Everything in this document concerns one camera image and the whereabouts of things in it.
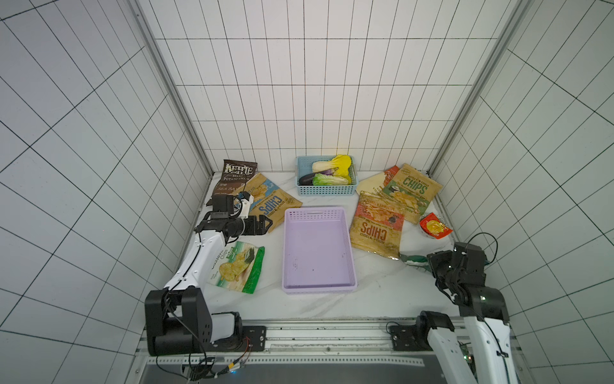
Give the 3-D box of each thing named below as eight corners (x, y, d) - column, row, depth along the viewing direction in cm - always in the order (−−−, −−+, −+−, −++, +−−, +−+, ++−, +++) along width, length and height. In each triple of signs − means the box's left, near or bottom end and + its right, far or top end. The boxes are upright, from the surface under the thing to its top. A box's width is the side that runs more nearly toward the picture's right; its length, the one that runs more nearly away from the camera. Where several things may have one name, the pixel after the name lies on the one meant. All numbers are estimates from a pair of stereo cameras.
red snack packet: (432, 244, 94) (437, 239, 91) (414, 225, 100) (418, 220, 97) (447, 235, 97) (451, 230, 94) (428, 217, 103) (432, 212, 99)
